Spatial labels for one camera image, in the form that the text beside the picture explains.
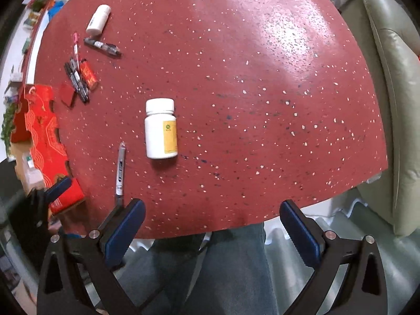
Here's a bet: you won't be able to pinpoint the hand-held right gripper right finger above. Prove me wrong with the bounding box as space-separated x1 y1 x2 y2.
280 199 388 315

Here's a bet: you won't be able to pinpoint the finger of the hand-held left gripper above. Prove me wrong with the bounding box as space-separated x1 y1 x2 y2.
44 176 73 204

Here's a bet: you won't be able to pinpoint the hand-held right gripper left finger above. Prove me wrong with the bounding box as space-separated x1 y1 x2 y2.
37 198 146 315

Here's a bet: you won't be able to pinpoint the red printed cardboard box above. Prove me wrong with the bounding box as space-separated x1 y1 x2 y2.
10 84 86 215

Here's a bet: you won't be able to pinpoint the white bottle with yellow label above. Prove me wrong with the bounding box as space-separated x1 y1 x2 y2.
144 98 179 160

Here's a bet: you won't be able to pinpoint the grey grip clear pen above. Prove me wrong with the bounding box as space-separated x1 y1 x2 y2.
83 37 123 57

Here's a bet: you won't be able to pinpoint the small white bottle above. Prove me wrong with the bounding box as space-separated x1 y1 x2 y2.
86 4 111 36

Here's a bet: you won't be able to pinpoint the corrugated grey floor mat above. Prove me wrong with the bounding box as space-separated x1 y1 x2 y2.
262 197 420 315

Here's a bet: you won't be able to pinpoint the silver pen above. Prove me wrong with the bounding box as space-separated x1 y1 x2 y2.
114 142 127 208

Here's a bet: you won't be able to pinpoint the green leafy item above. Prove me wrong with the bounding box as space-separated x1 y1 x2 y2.
2 103 17 148

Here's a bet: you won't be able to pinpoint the person's legs in jeans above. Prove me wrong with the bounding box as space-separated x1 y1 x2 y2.
126 222 279 315

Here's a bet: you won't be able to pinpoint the small red box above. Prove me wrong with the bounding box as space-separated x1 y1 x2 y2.
59 83 77 107

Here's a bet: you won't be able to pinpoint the black pen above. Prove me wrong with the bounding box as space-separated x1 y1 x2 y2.
70 58 90 102
64 62 86 103

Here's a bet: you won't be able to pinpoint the red lighter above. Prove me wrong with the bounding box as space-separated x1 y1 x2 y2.
80 59 98 89

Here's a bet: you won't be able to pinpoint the pale green leather sofa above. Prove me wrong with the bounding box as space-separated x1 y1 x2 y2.
341 0 420 238

